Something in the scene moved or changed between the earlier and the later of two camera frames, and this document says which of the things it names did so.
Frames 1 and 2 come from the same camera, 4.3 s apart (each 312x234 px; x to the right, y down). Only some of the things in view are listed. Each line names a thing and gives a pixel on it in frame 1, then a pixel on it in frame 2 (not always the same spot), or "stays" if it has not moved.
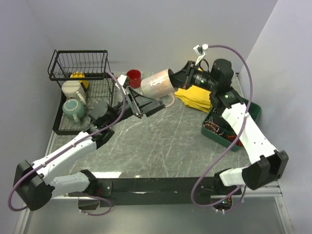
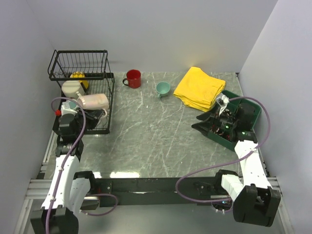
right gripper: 183,78 → 204,126
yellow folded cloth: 195,97 stays
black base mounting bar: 159,191 stays
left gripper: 141,104 → 92,115
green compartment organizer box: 215,127 stays
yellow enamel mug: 79,74 stays
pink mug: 158,84 → 94,102
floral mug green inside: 72,89 stays
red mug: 134,78 stays
